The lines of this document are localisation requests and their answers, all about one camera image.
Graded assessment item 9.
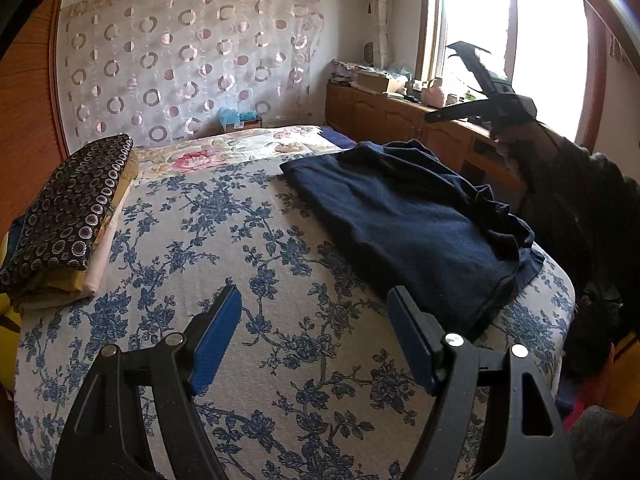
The beige folded cloth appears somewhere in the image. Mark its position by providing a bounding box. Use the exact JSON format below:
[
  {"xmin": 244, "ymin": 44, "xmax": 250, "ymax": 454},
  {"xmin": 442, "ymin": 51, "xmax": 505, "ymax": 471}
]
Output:
[{"xmin": 14, "ymin": 151, "xmax": 142, "ymax": 312}]

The pink floral blanket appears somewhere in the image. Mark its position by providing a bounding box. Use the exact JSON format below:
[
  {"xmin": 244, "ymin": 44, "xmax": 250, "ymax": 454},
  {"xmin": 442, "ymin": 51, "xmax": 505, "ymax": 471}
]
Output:
[{"xmin": 132, "ymin": 124, "xmax": 347, "ymax": 182}]

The window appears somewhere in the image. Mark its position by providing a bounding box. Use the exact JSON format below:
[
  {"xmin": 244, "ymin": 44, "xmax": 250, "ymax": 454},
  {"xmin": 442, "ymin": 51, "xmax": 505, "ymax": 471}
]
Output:
[{"xmin": 415, "ymin": 0, "xmax": 609, "ymax": 154}]

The wooden wardrobe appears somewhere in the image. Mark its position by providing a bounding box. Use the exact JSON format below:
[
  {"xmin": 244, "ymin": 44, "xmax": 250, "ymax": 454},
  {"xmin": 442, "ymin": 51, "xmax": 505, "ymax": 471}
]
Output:
[{"xmin": 0, "ymin": 0, "xmax": 69, "ymax": 242}]

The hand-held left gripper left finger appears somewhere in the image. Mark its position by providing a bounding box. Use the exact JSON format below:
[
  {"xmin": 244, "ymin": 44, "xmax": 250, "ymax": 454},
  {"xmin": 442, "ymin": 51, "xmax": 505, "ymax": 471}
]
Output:
[{"xmin": 51, "ymin": 284, "xmax": 244, "ymax": 480}]

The purple cloth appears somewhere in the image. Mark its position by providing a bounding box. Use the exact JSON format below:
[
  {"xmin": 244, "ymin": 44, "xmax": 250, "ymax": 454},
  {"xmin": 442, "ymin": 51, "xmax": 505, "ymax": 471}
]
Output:
[{"xmin": 319, "ymin": 129, "xmax": 362, "ymax": 152}]

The blue floral bedsheet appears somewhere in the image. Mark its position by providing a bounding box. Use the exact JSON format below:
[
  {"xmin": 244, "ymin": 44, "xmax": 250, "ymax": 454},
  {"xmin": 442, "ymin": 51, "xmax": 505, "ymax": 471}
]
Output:
[{"xmin": 14, "ymin": 156, "xmax": 576, "ymax": 480}]

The pink jug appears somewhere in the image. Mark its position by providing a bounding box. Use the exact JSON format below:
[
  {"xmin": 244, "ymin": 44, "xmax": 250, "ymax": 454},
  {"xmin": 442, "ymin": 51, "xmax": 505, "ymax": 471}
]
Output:
[{"xmin": 422, "ymin": 77, "xmax": 449, "ymax": 109}]

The blue tissue box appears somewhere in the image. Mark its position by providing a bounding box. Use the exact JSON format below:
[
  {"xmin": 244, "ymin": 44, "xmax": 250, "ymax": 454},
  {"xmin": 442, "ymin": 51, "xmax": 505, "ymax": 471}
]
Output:
[{"xmin": 217, "ymin": 107, "xmax": 264, "ymax": 134}]

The cardboard box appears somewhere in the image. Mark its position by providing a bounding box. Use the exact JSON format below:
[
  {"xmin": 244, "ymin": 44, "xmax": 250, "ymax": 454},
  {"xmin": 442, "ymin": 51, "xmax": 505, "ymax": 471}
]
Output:
[{"xmin": 354, "ymin": 70, "xmax": 397, "ymax": 94}]

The sheer window curtain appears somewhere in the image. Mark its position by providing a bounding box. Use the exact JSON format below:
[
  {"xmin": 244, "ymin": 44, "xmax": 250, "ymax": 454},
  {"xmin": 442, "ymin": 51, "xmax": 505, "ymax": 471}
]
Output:
[{"xmin": 362, "ymin": 0, "xmax": 397, "ymax": 69}]

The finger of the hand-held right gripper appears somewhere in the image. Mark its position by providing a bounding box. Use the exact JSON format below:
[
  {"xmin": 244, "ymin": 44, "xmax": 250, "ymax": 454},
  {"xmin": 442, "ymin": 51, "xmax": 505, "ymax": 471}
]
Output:
[
  {"xmin": 423, "ymin": 99, "xmax": 499, "ymax": 124},
  {"xmin": 446, "ymin": 40, "xmax": 509, "ymax": 96}
]

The person's right hand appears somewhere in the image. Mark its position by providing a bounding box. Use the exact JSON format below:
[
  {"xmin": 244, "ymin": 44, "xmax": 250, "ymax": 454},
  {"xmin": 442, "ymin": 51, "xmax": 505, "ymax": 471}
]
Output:
[{"xmin": 490, "ymin": 121, "xmax": 557, "ymax": 163}]

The wooden cabinet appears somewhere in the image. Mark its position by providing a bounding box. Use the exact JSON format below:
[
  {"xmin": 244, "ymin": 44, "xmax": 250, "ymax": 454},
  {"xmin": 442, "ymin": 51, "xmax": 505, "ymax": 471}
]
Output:
[{"xmin": 325, "ymin": 82, "xmax": 527, "ymax": 202}]

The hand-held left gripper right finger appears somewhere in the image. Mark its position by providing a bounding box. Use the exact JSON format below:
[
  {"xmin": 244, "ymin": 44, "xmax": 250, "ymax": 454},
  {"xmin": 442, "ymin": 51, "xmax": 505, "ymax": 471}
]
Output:
[{"xmin": 387, "ymin": 285, "xmax": 577, "ymax": 480}]

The dark circle-patterned folded cloth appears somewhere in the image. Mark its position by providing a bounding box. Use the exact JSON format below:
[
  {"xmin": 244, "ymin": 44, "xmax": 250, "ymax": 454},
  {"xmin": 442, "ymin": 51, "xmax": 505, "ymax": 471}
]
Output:
[{"xmin": 0, "ymin": 133, "xmax": 136, "ymax": 294}]

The sheer circle-patterned curtain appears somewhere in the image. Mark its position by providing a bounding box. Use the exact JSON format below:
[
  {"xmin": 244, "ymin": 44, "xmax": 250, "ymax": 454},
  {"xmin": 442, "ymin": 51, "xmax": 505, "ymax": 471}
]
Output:
[{"xmin": 59, "ymin": 0, "xmax": 327, "ymax": 150}]

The navy printed t-shirt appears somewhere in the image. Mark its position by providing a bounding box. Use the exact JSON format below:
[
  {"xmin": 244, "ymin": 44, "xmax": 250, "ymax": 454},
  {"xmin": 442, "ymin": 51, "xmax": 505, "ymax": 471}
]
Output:
[{"xmin": 279, "ymin": 140, "xmax": 547, "ymax": 342}]

